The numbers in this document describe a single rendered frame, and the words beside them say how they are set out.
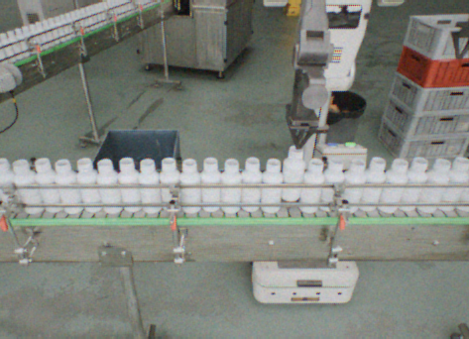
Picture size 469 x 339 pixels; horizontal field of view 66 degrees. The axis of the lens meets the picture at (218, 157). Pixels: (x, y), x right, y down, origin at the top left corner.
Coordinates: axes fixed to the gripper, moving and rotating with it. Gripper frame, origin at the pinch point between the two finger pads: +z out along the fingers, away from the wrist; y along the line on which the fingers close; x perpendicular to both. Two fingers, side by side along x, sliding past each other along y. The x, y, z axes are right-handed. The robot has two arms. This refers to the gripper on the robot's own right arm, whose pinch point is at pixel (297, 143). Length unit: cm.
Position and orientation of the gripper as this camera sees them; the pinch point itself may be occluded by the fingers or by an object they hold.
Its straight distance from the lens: 97.0
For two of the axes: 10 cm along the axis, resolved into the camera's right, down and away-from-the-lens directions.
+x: 10.0, 0.0, 0.1
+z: 0.0, 8.4, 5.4
